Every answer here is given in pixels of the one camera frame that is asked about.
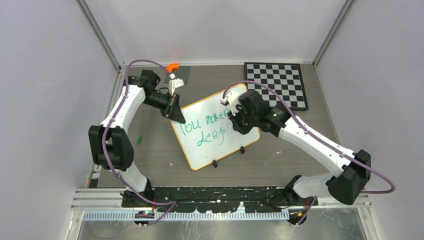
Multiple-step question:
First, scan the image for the orange curved block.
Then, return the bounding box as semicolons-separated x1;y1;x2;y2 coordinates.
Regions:
166;62;180;74

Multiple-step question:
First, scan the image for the purple cable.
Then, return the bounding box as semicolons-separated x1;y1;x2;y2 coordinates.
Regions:
221;80;396;229
101;58;178;227

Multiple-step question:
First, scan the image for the yellow framed whiteboard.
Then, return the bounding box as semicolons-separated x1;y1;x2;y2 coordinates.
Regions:
171;90;261;171

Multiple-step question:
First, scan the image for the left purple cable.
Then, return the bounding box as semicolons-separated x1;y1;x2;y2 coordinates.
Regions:
101;58;178;227

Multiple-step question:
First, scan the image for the green marker cap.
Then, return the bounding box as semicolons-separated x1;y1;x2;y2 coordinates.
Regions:
136;136;143;145

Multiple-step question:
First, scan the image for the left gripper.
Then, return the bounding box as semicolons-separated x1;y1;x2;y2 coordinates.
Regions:
143;91;186;124

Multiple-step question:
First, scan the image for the white slotted cable duct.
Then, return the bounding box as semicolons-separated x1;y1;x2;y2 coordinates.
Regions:
82;209;290;221

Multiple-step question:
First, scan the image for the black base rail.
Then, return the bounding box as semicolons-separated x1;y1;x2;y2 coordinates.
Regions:
120;186;318;214

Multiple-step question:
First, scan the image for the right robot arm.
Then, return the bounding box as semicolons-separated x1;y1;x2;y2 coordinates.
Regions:
220;90;371;205

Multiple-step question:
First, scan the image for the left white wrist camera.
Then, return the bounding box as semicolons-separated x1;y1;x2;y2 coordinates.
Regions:
168;73;185;95

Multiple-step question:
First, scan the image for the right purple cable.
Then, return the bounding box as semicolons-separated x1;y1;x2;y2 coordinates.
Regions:
221;80;396;229

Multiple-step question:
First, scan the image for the black white checkerboard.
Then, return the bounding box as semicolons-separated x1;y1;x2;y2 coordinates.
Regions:
244;62;309;111

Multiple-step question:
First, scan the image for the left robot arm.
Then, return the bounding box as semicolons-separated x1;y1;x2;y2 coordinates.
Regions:
88;70;186;207

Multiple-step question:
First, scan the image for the aluminium frame rail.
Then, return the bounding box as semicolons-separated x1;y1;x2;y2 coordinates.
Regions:
71;188;373;210

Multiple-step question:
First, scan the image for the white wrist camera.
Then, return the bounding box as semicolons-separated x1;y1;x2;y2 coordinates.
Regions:
220;90;243;116
168;73;185;95

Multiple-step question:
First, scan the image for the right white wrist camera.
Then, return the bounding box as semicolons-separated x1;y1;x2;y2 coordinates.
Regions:
220;90;243;116

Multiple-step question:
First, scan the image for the grey lego baseplate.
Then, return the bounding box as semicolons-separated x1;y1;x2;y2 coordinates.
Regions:
171;65;191;85

